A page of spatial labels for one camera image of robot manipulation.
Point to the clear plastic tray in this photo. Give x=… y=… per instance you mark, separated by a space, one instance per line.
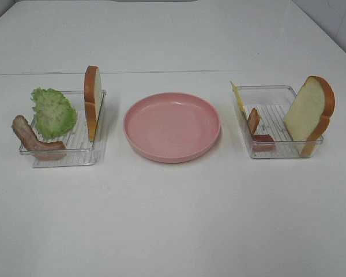
x=272 y=103
x=79 y=150

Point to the green lettuce leaf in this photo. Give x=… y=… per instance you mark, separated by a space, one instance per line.
x=54 y=114

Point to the yellow cheese slice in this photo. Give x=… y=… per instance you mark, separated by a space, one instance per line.
x=238 y=98

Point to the right clear plastic tray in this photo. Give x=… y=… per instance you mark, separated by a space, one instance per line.
x=272 y=103

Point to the left clear plastic tray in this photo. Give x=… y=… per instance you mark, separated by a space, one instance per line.
x=79 y=150

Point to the bacon strip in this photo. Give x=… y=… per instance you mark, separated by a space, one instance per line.
x=262 y=142
x=30 y=141

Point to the bread slice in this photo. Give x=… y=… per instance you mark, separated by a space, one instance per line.
x=92 y=98
x=310 y=113

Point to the pink round plate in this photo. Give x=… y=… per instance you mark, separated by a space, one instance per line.
x=171 y=127

